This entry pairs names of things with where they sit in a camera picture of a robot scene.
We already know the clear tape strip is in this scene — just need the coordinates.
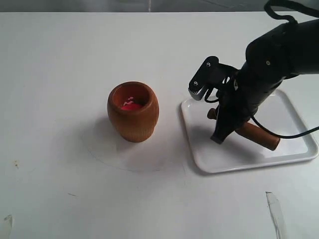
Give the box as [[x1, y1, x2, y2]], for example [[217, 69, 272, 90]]
[[266, 192, 288, 239]]

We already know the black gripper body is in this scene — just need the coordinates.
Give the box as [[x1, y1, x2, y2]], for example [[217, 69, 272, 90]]
[[217, 63, 284, 124]]

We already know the white rectangular tray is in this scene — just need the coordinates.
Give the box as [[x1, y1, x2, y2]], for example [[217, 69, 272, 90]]
[[180, 90, 319, 174]]

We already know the black cable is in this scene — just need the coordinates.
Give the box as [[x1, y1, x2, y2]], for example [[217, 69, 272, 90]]
[[204, 0, 319, 139]]

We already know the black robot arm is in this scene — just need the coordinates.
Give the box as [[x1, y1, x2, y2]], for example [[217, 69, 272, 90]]
[[188, 20, 319, 144]]

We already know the red object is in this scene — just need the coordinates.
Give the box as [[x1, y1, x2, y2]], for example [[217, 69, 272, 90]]
[[121, 97, 143, 111]]

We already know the wooden mortar cup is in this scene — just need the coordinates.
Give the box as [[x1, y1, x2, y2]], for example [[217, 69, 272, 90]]
[[107, 82, 159, 142]]

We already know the brown wooden pestle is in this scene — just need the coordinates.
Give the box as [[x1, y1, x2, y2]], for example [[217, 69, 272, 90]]
[[207, 108, 280, 151]]

